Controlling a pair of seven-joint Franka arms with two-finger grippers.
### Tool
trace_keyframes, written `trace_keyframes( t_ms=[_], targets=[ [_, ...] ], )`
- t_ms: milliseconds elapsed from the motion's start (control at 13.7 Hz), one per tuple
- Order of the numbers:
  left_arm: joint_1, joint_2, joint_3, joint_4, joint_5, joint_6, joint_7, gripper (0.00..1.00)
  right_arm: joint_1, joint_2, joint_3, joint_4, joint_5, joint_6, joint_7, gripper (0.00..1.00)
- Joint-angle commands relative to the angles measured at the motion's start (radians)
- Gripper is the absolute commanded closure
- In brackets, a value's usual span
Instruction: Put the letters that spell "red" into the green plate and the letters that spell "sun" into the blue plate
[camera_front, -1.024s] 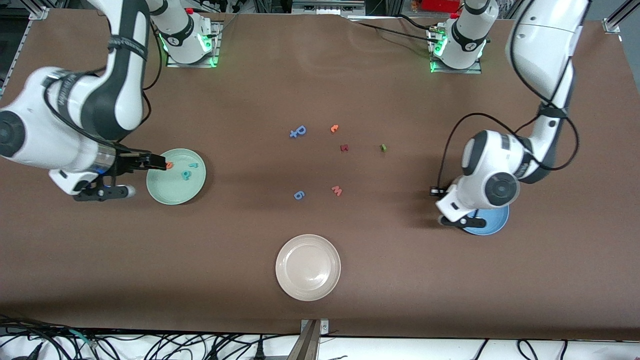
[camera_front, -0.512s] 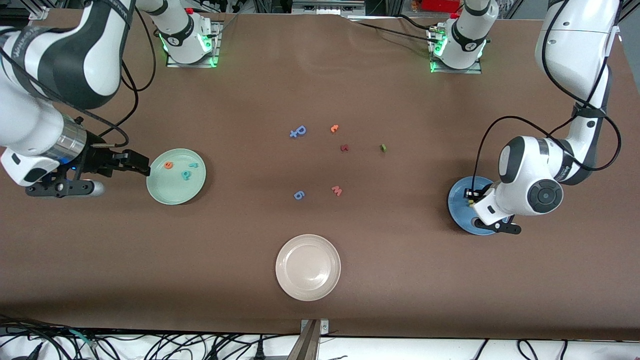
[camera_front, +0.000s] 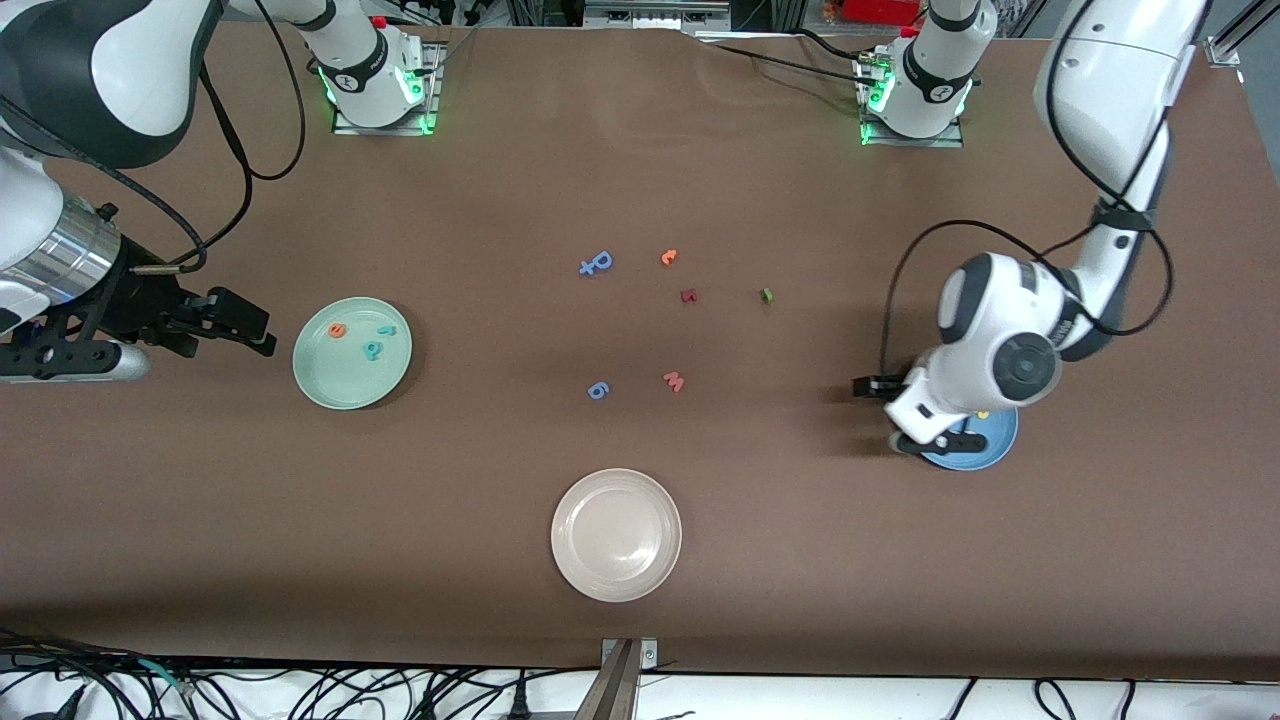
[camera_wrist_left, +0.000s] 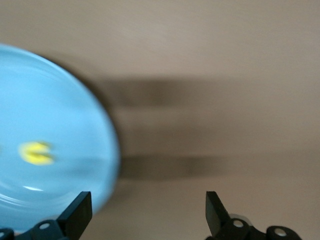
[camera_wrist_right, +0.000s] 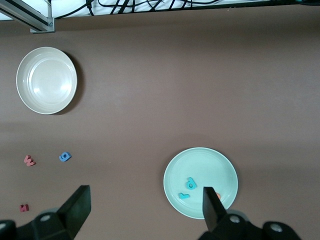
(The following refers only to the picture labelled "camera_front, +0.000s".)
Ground blue plate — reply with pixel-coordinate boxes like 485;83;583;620
920;405;1020;472

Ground mint green plate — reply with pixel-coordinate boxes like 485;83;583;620
292;297;413;411

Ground brown table cover mat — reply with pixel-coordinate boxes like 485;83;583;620
0;15;1280;683

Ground beige plate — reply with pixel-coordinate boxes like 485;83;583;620
550;468;683;603

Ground dark metal beam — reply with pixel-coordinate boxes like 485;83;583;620
573;640;642;720

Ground grey equipment box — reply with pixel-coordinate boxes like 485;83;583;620
585;0;731;31

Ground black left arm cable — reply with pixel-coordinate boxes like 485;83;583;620
880;0;1173;376

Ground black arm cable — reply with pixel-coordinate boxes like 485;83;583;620
880;0;1173;376
0;0;307;276

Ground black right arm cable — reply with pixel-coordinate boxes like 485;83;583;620
0;0;307;276

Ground black cable on table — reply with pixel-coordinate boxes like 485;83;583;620
695;28;873;83

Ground metal clamp bracket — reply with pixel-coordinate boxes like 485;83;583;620
600;638;658;671

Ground black cable tangle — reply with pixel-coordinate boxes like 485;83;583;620
0;628;601;720

